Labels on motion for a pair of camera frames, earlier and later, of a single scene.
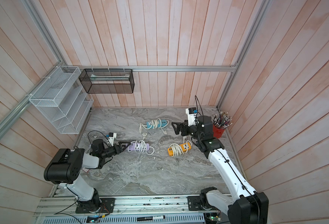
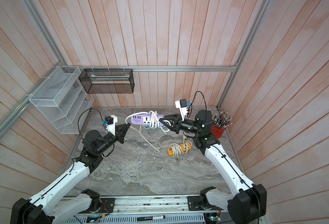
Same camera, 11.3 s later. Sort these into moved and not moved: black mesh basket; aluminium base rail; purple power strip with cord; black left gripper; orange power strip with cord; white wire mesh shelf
Moved: purple power strip with cord; black left gripper
Not moved: aluminium base rail; orange power strip with cord; black mesh basket; white wire mesh shelf
